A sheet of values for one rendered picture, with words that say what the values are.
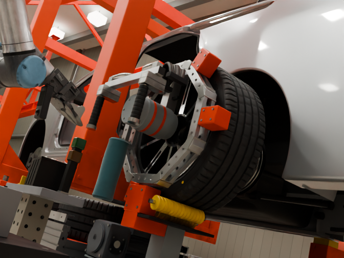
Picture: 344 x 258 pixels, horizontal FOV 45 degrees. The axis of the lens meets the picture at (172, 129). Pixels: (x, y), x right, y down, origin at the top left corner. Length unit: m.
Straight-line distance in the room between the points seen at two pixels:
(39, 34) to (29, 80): 3.03
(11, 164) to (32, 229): 2.33
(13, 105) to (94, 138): 1.98
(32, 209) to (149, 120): 0.57
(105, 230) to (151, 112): 0.63
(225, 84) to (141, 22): 0.89
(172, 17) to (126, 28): 3.54
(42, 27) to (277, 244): 5.66
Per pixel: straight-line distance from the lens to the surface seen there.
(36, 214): 1.74
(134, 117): 1.50
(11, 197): 0.97
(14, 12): 1.25
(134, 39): 2.37
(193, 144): 1.54
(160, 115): 1.71
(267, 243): 8.20
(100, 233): 2.03
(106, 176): 1.75
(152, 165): 1.89
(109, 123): 2.21
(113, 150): 1.76
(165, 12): 5.83
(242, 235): 8.53
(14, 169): 4.03
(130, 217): 1.70
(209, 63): 1.72
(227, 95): 1.64
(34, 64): 1.25
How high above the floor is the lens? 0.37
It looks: 15 degrees up
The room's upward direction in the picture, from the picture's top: 15 degrees clockwise
